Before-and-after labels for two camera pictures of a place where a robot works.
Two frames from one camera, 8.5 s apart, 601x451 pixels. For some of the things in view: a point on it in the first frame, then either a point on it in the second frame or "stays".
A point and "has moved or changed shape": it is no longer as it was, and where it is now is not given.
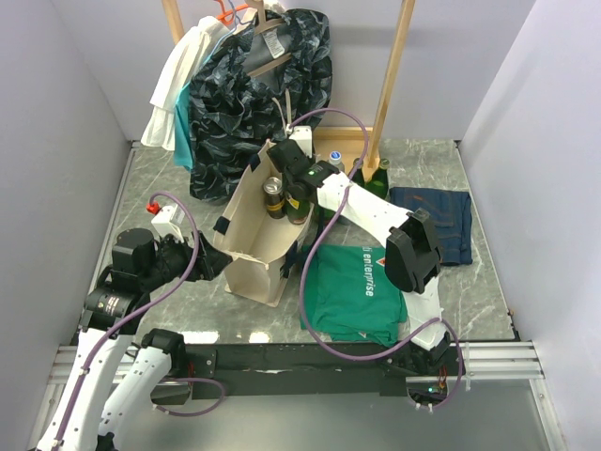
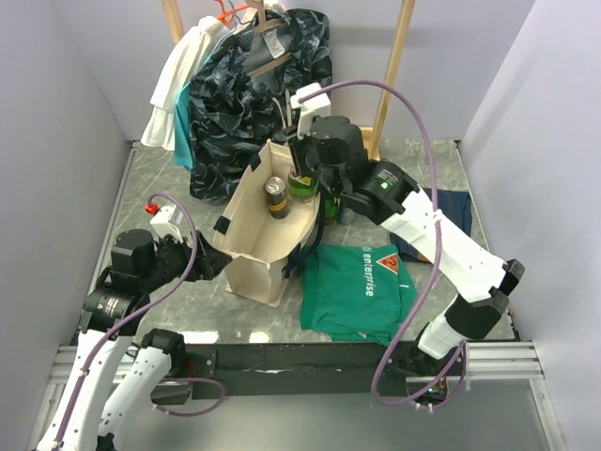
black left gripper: [210, 261] stays
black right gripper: [312, 161] → [298, 146]
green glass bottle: [297, 210] has moved or changed shape
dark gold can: [274, 197] stays
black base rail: [345, 369] stays
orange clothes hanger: [227, 16] stays
